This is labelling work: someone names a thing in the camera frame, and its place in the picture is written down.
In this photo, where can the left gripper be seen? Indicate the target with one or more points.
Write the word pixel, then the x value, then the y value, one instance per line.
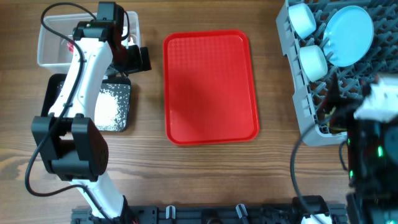
pixel 135 65

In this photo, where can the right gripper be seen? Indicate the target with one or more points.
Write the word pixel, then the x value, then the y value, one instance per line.
pixel 342 111

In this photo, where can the white napkin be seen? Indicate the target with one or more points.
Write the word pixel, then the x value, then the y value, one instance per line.
pixel 126 38

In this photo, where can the green bowl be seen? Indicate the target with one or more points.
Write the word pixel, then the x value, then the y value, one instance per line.
pixel 313 62

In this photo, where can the pile of rice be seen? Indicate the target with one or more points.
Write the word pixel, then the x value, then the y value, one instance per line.
pixel 112 107

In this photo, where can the red snack wrapper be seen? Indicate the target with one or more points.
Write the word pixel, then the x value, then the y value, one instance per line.
pixel 70 47

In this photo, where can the light blue plate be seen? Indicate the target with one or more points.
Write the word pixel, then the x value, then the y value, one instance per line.
pixel 348 36

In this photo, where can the light blue bowl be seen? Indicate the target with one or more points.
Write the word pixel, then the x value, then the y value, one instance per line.
pixel 302 20

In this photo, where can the yellow plastic cup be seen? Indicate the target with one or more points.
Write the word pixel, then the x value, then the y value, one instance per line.
pixel 329 117

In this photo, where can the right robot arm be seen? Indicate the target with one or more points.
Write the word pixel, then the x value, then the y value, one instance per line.
pixel 371 127

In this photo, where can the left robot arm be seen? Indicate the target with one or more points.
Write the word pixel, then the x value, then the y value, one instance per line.
pixel 68 142

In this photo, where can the grey dishwasher rack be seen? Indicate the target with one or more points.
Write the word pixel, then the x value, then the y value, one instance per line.
pixel 309 96

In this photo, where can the black plastic tray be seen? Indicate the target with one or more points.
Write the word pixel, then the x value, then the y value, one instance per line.
pixel 55 86

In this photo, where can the clear plastic bin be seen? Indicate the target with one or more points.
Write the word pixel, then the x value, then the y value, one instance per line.
pixel 52 51

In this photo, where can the red serving tray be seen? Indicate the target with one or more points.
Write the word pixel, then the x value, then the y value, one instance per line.
pixel 209 93

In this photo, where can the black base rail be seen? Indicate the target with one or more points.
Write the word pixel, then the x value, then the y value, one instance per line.
pixel 268 213

